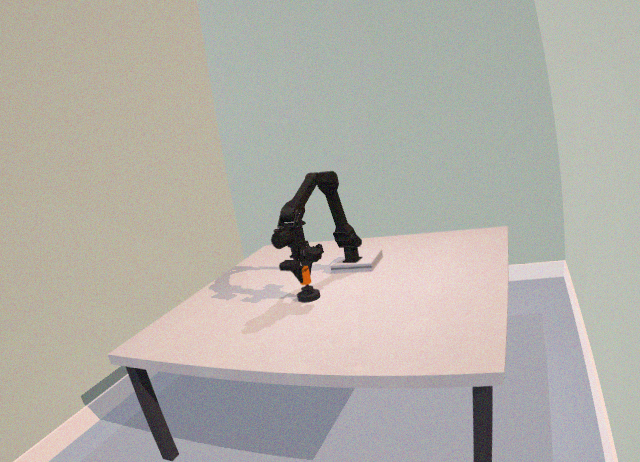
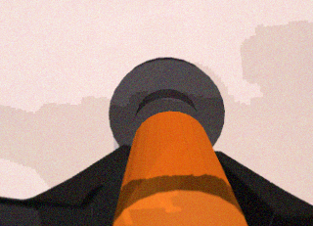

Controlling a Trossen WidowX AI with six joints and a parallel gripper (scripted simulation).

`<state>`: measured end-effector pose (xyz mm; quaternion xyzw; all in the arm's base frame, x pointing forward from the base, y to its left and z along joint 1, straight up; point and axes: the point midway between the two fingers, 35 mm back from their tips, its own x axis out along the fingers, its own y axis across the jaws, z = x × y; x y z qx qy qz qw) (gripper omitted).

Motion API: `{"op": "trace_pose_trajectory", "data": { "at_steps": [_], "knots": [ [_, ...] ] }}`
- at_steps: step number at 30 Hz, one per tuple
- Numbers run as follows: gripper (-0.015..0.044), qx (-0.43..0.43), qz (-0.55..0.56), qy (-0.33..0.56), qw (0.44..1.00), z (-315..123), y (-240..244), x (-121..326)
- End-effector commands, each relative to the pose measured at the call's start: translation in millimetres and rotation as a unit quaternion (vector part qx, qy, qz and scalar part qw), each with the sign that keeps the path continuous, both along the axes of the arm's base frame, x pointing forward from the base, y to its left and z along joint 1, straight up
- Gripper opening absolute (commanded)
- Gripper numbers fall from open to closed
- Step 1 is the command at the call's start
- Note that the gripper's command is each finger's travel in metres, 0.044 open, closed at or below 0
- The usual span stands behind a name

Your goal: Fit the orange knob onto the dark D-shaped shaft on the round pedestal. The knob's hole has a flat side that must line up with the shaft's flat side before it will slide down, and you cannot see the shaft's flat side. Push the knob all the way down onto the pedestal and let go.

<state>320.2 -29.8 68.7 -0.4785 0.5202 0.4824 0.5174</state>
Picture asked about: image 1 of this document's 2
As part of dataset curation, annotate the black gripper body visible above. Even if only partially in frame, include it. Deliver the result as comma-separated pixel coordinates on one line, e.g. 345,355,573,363
279,239,308,272

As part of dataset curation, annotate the orange cylinder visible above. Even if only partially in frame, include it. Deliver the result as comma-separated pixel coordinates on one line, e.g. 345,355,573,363
300,266,311,285

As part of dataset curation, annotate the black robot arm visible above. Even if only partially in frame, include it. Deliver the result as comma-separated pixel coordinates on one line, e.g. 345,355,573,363
271,171,363,263

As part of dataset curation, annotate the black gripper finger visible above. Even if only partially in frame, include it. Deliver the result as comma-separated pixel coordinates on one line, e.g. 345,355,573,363
300,260,313,276
291,266,304,283

